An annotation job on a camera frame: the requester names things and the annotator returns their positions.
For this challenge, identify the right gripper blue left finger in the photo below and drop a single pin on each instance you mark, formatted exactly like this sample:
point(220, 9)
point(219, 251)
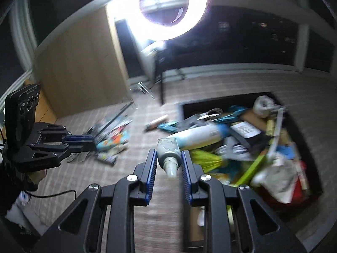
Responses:
point(146, 172)

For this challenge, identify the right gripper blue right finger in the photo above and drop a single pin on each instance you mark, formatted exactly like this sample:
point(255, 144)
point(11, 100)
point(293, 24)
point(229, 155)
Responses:
point(191, 173)

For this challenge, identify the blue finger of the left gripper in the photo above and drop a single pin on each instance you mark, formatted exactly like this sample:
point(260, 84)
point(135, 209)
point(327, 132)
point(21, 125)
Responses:
point(78, 139)

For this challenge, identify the grey small cream tube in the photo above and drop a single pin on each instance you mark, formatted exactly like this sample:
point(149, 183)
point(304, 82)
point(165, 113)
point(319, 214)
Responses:
point(169, 156)

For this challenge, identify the white blue-cap bottle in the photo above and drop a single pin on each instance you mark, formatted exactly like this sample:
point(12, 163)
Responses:
point(201, 136)

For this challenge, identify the small pink cosmetic bottle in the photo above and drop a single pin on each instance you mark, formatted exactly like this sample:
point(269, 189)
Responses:
point(156, 122)

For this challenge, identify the pine wood board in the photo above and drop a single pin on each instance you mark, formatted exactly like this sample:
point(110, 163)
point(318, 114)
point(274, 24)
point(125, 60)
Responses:
point(44, 112)

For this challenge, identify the teal fruit print tube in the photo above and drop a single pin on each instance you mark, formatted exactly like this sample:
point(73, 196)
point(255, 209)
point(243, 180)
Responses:
point(107, 144)

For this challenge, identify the teal clothes peg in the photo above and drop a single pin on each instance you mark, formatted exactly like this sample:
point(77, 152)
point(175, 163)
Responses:
point(169, 127)

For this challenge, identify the large brown cardboard panel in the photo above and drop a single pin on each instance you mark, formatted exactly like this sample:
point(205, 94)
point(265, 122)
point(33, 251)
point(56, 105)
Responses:
point(83, 68)

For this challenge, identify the crumpled clear plastic wrapper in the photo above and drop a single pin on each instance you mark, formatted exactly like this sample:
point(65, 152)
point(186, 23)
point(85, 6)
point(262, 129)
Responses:
point(138, 97)

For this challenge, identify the white paper bag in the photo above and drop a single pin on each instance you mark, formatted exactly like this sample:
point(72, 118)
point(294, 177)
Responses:
point(279, 178)

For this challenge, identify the black tripod stand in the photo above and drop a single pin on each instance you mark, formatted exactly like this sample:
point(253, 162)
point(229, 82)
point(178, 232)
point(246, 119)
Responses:
point(163, 62)

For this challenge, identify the white tape roll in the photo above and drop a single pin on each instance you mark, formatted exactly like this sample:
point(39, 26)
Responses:
point(263, 106)

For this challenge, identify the white ring light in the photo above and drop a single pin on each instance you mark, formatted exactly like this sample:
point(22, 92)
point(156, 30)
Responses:
point(163, 19)

